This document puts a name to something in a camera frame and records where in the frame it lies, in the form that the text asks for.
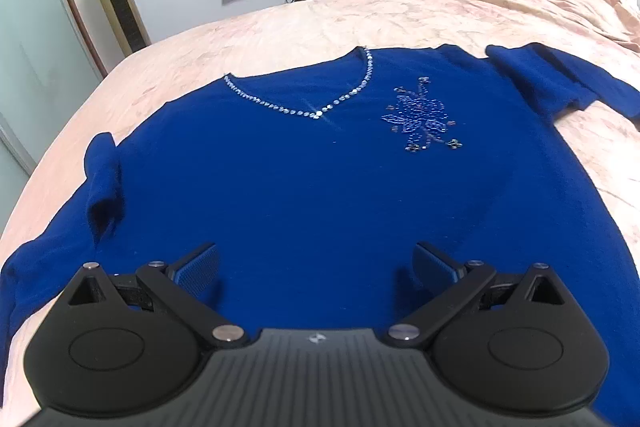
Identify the blue beaded sweater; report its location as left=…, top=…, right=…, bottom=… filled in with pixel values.
left=1, top=43, right=639, bottom=426

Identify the pink floral bed sheet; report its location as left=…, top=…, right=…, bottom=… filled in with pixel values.
left=1, top=0, right=639, bottom=426

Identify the frosted floral wardrobe door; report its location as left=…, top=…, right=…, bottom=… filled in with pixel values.
left=0, top=0, right=101, bottom=225

